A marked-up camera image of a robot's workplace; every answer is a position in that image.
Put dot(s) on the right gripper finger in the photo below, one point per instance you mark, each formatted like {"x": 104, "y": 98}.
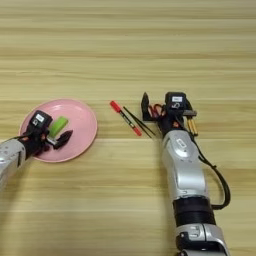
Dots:
{"x": 146, "y": 106}
{"x": 190, "y": 113}

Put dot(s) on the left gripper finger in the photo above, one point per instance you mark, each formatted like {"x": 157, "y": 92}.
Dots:
{"x": 64, "y": 138}

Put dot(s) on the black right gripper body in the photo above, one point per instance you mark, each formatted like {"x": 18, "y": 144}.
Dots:
{"x": 171, "y": 121}

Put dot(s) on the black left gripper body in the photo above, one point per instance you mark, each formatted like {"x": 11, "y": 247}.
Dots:
{"x": 35, "y": 141}

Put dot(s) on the green eraser block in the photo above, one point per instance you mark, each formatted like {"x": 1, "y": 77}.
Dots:
{"x": 59, "y": 126}

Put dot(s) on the black tweezers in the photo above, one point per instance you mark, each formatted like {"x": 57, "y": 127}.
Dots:
{"x": 140, "y": 121}

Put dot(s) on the pink round plate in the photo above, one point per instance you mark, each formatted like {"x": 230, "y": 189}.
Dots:
{"x": 83, "y": 126}

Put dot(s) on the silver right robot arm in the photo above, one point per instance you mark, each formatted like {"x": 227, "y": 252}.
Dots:
{"x": 186, "y": 166}

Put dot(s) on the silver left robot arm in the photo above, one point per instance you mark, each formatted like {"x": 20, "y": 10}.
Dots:
{"x": 10, "y": 160}

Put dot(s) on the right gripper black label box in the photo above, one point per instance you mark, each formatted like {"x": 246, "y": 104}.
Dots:
{"x": 176, "y": 101}

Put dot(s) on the red marker pen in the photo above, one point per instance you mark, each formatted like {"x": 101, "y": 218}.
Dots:
{"x": 126, "y": 118}

